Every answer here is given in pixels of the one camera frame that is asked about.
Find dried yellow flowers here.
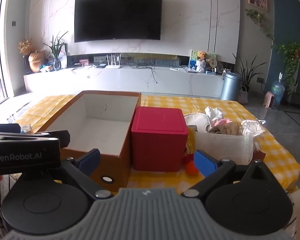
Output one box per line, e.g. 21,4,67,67
18,39,35,55

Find white cloth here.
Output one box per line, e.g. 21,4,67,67
205,106,224,123
240,119,265,138

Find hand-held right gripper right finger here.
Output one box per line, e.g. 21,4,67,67
180,149,278,199

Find white router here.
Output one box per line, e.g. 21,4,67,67
105,54,122,70

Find green plant in glass vase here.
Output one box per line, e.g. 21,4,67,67
44,31,69,71

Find pink white crocheted hat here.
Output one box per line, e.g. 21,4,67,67
214,118,240,129

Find brown teddy bear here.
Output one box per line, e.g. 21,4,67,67
195,51,208,73

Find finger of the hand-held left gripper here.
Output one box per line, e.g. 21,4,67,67
35,129,71,149

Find trailing green vine plant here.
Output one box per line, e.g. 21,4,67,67
245,9,274,40

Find orange crocheted item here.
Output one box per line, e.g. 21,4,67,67
186,163,203,176

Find golden apple jar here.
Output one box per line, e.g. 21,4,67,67
28,51,46,73

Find green blue picture board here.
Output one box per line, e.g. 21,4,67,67
189,49,217,73

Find blue water bottle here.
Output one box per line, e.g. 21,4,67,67
270,72,285,106

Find yellow checked tablecloth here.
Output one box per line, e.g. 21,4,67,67
15,94,300,195

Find white storage basket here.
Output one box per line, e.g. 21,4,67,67
194,130,255,165

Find brown knit item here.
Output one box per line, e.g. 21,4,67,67
207,124,242,136

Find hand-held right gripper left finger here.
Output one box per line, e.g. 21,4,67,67
46,149,115,200

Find pink heater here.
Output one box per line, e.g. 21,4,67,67
264,91,276,109

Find black cable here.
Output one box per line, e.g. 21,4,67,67
129,59,158,84

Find leafy green pothos plant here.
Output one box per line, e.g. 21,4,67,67
271,41,300,95

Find white picture frame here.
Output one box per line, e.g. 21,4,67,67
58,44,68,68

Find grey metal trash can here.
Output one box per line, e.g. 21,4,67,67
220,71,242,102

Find long-leaf potted plant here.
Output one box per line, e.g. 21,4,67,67
232,52,260,93

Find woven basket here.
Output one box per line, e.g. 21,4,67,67
237,85,248,105

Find black curved television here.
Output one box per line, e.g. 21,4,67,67
74,0,163,43

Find round white hand fan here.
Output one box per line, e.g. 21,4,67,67
207,57,217,72

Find red square box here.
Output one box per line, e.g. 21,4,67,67
131,106,190,172

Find white marble television cabinet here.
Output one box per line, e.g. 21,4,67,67
23,65,224,98

